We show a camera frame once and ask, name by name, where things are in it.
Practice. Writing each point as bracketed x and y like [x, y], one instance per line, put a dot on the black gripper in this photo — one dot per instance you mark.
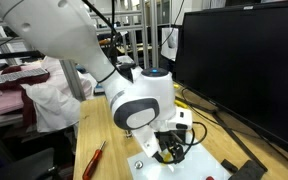
[167, 142]

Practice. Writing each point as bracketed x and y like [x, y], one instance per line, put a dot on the yellow T-handle hex key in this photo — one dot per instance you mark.
[166, 157]

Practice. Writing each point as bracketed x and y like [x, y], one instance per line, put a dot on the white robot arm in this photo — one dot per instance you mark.
[63, 29]

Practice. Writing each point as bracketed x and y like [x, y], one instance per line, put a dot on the black triangular tool rack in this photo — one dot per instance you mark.
[179, 136]

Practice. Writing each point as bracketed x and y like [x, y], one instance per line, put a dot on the silver metal nut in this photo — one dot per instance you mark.
[138, 164]

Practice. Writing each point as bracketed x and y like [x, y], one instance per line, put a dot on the white board mat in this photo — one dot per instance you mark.
[198, 164]

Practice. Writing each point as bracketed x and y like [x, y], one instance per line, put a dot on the clear glass knob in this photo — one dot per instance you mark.
[128, 134]

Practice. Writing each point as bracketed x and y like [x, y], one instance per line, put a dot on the yellow hex key lower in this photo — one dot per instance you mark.
[180, 104]

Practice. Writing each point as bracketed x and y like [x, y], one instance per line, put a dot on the small black foam block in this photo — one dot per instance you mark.
[229, 166]

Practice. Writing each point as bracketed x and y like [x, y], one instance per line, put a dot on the black monitor stand foot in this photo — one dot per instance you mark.
[250, 171]

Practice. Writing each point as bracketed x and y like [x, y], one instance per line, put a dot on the large black monitor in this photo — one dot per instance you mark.
[237, 59]

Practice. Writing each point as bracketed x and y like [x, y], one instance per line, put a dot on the white crumpled cloth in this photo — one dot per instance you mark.
[54, 104]

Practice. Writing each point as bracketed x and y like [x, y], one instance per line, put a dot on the maroon cloth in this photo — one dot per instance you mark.
[28, 111]

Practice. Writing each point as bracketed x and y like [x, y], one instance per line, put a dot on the black office chair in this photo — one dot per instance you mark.
[33, 160]

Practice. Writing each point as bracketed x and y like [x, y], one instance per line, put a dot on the grey keyboard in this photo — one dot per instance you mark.
[21, 74]

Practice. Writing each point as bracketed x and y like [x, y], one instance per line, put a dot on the red handled screwdriver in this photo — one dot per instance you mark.
[92, 165]

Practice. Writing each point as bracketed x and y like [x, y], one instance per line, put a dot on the aluminium frame post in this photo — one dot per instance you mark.
[73, 79]

